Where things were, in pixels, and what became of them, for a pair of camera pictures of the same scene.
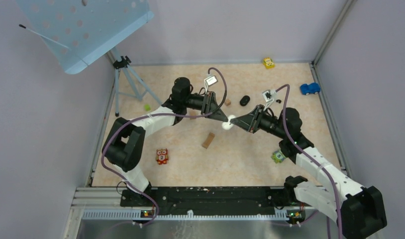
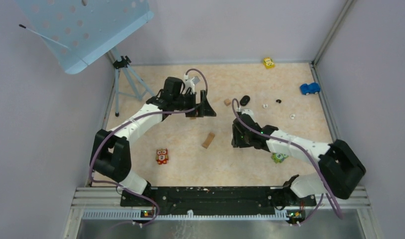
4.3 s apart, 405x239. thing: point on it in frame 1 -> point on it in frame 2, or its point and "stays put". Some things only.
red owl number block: (162, 156) stays put
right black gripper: (246, 121) -> (237, 142)
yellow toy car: (268, 63) stays put
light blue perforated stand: (75, 31) stays put
